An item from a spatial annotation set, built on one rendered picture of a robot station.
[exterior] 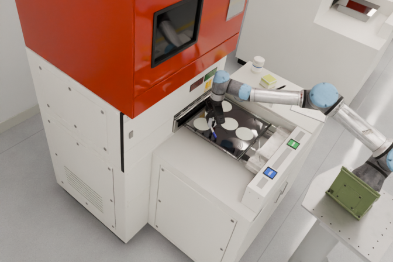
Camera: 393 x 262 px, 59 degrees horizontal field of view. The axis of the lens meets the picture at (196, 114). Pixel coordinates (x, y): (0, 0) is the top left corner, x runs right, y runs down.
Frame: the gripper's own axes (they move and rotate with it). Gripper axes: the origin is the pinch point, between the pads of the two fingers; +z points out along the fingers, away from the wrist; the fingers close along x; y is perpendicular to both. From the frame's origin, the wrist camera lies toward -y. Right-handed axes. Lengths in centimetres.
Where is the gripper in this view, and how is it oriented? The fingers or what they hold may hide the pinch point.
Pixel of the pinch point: (211, 127)
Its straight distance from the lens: 193.5
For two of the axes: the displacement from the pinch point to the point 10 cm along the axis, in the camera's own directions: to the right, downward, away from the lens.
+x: -9.4, 1.3, -3.2
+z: -1.3, 7.2, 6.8
